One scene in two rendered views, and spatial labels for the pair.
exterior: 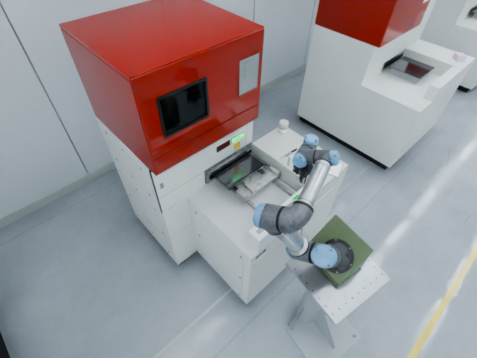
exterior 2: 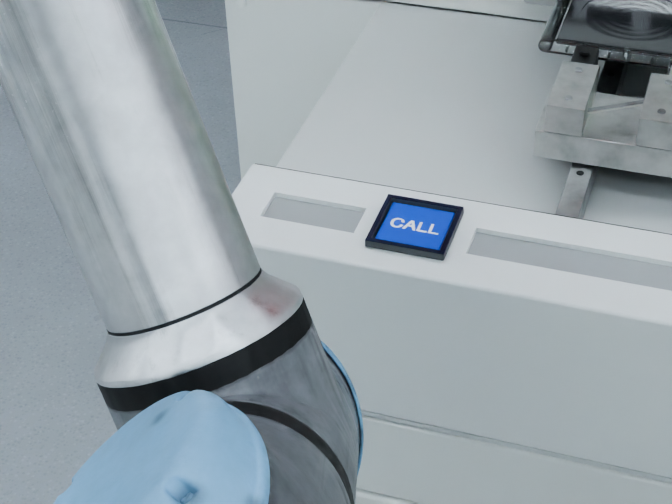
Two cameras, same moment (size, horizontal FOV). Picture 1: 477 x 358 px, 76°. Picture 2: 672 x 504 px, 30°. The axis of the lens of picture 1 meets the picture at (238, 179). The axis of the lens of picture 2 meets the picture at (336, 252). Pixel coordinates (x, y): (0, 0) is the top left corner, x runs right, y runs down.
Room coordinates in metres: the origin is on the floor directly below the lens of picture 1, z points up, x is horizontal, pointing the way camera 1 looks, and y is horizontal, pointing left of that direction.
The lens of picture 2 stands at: (0.67, -0.79, 1.49)
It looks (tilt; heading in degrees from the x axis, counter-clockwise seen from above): 39 degrees down; 63
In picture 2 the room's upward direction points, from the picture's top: 2 degrees counter-clockwise
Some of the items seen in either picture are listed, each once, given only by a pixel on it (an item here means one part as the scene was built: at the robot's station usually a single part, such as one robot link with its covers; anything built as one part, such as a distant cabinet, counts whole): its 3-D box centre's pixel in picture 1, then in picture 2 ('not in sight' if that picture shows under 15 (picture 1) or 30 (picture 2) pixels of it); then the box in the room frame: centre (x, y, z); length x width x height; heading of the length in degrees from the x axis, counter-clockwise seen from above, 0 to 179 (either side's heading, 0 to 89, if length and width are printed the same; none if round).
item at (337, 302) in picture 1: (331, 273); not in sight; (0.81, -0.57, 0.75); 0.45 x 0.44 x 0.13; 35
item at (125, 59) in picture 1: (170, 76); not in sight; (1.68, 0.42, 1.52); 0.81 x 0.75 x 0.59; 134
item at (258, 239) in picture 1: (283, 216); (598, 342); (1.12, -0.29, 0.89); 0.55 x 0.09 x 0.14; 134
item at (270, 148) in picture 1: (297, 160); not in sight; (1.62, -0.44, 0.89); 0.62 x 0.35 x 0.14; 44
